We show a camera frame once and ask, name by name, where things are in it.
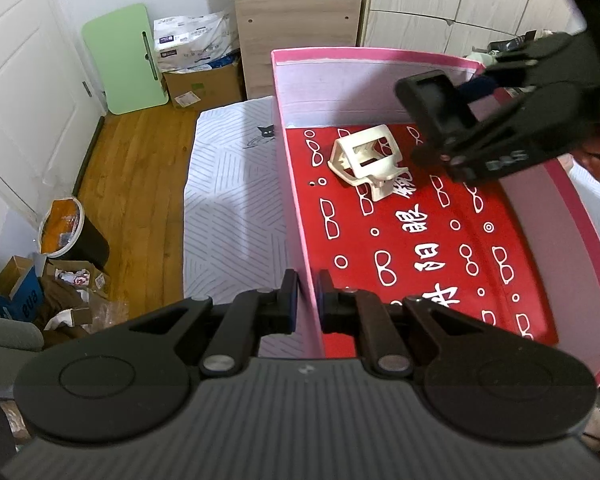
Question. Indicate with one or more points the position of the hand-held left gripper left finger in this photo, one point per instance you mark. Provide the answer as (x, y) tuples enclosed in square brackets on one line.
[(291, 306)]

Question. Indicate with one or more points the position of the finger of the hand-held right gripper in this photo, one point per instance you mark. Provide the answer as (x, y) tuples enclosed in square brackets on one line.
[(530, 65), (505, 146)]

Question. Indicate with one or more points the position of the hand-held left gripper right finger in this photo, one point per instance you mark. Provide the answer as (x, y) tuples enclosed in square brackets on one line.
[(324, 306)]

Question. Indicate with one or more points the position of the black rectangular plastic frame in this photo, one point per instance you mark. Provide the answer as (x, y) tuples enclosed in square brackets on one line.
[(416, 96)]

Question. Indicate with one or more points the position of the pink cardboard box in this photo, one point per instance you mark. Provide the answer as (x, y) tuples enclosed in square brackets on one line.
[(300, 170)]

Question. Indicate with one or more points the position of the white patterned bedsheet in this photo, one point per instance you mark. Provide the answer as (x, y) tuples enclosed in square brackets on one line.
[(230, 200)]

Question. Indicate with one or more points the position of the black trash bin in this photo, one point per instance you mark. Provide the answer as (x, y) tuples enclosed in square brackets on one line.
[(90, 245)]

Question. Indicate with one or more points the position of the brown paper bag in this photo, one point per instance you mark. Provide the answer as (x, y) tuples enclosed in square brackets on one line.
[(60, 295)]

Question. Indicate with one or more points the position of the wooden shelf cabinet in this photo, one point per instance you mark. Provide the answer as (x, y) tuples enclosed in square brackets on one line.
[(295, 45)]

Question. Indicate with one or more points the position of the brown cardboard box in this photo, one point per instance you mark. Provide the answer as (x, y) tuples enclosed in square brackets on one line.
[(205, 87)]

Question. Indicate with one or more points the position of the blue cardboard box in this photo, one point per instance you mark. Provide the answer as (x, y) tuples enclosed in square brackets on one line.
[(22, 300)]

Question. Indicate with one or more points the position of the dark grey chair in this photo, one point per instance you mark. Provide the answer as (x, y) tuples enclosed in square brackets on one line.
[(7, 332)]

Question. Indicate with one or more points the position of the green folding table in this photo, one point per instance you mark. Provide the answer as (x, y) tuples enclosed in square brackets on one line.
[(125, 60)]

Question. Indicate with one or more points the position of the white door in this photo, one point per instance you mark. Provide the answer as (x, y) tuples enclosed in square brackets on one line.
[(25, 85)]

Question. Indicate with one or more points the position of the cream plastic bracket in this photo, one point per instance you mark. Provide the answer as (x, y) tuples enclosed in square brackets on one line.
[(375, 180)]

